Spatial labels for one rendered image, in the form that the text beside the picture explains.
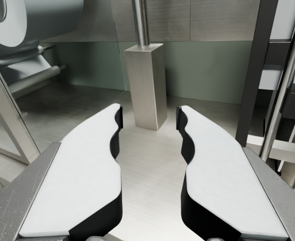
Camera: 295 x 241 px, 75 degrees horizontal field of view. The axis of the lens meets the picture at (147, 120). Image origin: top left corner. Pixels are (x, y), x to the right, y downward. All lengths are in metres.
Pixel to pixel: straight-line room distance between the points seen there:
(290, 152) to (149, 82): 0.39
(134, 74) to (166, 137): 0.23
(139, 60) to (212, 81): 0.35
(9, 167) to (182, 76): 0.69
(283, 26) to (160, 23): 0.56
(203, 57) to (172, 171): 0.46
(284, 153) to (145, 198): 0.30
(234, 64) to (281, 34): 0.47
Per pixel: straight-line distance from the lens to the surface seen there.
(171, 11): 0.80
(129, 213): 0.47
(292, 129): 0.52
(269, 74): 0.34
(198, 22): 0.78
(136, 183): 0.52
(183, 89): 0.87
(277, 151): 0.39
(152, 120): 0.66
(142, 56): 0.58
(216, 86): 0.83
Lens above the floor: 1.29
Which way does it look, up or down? 32 degrees down
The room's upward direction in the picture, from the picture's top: 7 degrees counter-clockwise
